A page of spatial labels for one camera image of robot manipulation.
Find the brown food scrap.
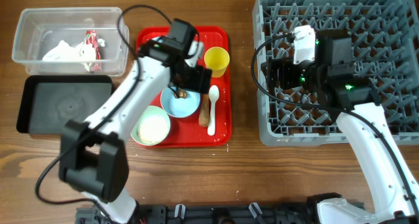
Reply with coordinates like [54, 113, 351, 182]
[173, 88, 187, 99]

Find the light blue bowl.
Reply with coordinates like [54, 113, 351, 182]
[160, 88, 201, 118]

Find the yellow plastic cup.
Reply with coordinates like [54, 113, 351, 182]
[204, 47, 230, 78]

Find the brown food stick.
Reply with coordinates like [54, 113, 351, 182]
[198, 94, 210, 127]

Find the green bowl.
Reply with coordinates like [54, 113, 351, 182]
[131, 105, 171, 147]

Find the white rice pile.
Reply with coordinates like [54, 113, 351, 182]
[137, 115, 170, 145]

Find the red snack wrapper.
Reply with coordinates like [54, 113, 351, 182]
[83, 30, 101, 72]

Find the light blue plate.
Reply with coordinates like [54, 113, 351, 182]
[147, 36, 163, 46]

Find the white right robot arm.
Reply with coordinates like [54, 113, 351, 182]
[266, 26, 418, 223]

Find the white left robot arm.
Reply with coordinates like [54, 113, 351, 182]
[57, 19, 211, 223]

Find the grey dishwasher rack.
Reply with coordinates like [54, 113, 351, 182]
[252, 0, 418, 146]

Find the black waste tray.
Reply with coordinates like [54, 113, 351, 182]
[16, 75, 115, 135]

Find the white plastic spoon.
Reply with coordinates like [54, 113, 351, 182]
[207, 85, 219, 136]

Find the red plastic tray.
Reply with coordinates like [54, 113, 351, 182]
[155, 26, 232, 148]

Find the clear plastic bin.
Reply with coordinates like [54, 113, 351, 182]
[12, 7, 129, 77]

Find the crumpled white tissue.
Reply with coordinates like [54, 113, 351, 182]
[42, 39, 105, 71]

